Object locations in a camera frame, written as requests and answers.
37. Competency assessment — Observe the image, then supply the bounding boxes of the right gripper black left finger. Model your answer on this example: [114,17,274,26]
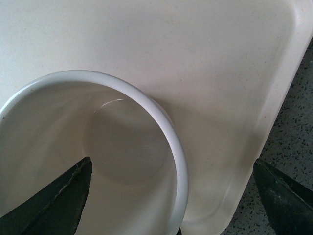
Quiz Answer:
[0,157,92,235]

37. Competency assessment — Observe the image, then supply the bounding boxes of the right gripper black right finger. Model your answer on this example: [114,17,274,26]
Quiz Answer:
[253,158,313,235]

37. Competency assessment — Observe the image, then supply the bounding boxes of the white mug black handle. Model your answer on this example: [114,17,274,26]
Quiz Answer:
[0,70,188,235]

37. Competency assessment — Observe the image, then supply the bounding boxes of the pink rectangular tray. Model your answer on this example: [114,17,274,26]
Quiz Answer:
[0,0,313,235]

